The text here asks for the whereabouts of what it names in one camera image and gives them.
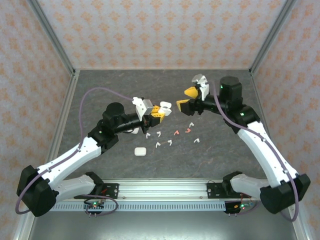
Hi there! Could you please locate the aluminium base beam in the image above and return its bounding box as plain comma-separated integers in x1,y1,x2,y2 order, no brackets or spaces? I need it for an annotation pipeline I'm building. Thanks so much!
72,178,253,202

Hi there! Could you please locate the aluminium table edge rail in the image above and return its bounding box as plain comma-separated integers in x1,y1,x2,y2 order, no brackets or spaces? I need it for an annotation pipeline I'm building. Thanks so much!
249,69,310,240
12,69,81,240
74,66,253,72

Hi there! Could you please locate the grey metal panel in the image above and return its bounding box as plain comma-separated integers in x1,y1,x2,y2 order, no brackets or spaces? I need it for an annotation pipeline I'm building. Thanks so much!
27,211,300,240

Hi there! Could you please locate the purple board cable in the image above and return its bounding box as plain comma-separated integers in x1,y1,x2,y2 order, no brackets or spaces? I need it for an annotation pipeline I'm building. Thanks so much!
228,197,261,216
74,194,119,218

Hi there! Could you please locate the small circuit board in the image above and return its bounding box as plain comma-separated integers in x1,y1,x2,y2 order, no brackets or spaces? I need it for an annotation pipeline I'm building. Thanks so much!
83,199,105,214
224,201,255,215

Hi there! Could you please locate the aluminium frame post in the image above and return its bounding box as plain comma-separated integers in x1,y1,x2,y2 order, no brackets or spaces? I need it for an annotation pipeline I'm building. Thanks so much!
249,0,298,75
26,0,76,76

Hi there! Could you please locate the white slotted cable duct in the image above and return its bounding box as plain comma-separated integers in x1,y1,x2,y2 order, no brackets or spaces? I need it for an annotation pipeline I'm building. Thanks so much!
53,201,227,212

